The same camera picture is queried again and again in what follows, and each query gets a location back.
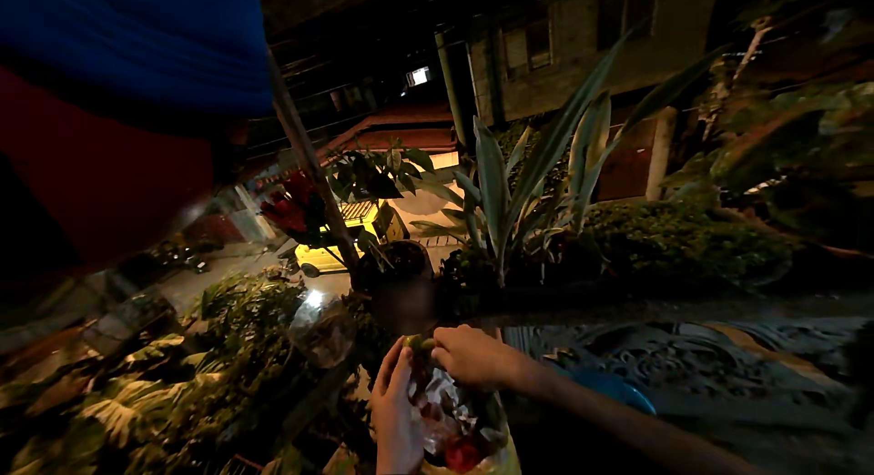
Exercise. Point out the large blue fabric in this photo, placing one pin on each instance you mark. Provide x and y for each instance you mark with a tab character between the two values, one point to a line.
150	38

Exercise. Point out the pale concrete post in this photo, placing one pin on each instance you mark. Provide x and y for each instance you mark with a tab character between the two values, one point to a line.
659	154

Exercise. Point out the person's right forearm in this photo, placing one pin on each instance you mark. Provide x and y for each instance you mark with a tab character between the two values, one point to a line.
614	413

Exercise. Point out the person's right thumb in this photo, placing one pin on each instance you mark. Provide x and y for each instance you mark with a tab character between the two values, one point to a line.
442	358

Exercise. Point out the plant with pointed dark leaves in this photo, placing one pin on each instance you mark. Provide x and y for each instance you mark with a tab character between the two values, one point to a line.
372	175

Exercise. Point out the house with red roof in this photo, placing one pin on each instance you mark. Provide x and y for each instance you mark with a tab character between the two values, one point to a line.
416	138

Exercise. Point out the long dark concrete ledge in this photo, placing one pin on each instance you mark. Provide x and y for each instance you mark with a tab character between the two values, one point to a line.
683	309

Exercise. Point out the person's right hand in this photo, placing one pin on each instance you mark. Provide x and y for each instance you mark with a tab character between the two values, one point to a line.
478	357

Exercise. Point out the bright lit window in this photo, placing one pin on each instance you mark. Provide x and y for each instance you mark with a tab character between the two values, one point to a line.
419	75

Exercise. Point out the brown door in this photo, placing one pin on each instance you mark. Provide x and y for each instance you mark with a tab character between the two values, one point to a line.
623	171

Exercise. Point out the brown wooden pole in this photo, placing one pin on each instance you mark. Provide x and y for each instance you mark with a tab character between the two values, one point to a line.
311	164

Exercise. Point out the grey concrete building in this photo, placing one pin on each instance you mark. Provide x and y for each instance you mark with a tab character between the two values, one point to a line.
577	59

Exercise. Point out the person's left forearm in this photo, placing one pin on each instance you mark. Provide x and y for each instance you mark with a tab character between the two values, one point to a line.
399	465

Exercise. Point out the yellow vehicle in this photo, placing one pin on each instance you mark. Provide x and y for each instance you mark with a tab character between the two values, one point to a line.
321	259

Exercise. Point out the plant with long upright leaves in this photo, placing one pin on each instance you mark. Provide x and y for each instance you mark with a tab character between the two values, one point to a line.
491	188

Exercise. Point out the broad-leaved plant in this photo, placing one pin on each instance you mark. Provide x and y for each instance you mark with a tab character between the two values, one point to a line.
785	144

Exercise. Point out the red flowering plant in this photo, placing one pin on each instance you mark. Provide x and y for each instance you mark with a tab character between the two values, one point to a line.
290	212

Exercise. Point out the person's right index finger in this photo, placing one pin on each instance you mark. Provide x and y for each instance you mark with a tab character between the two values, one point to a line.
447	335

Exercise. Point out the large dark red fabric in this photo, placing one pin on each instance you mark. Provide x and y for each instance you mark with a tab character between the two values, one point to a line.
102	168

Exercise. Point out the tall utility pole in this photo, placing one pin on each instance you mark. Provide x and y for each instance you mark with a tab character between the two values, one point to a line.
448	79

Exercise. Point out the ornate metal grille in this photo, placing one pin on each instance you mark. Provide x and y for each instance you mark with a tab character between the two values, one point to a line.
689	362

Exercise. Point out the dark round plant pot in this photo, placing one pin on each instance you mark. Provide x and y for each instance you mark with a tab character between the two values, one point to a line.
403	262

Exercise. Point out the person's left thumb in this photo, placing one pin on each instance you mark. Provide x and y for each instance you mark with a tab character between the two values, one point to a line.
404	368

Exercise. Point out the person's left hand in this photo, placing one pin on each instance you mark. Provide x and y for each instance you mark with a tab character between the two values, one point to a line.
397	413

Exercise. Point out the parked motorcycle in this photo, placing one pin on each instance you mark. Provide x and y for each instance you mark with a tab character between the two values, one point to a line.
191	259

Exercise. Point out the thin bare tree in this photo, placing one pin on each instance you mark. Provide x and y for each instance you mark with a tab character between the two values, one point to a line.
751	48

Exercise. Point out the person's left fingers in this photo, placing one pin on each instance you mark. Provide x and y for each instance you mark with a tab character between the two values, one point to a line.
386	366

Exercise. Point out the clear crumpled plastic bag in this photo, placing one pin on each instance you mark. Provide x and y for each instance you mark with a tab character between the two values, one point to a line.
440	400

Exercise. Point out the small green plant piece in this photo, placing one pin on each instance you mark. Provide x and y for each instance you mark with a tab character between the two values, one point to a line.
416	342

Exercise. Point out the round red object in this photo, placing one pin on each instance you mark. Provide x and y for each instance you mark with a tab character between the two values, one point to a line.
463	454

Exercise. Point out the clear plastic bottle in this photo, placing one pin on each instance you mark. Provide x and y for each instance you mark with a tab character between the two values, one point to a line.
324	335

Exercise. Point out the blue plastic basin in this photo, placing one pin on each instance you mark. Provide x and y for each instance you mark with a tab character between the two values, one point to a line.
625	394

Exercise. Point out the low green bush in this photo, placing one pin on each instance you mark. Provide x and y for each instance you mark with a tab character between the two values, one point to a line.
676	243

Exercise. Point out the dense leafy green plants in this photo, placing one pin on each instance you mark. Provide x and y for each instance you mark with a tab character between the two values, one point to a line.
225	366

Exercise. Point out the yellow container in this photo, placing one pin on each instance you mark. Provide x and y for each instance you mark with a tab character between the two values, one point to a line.
508	458

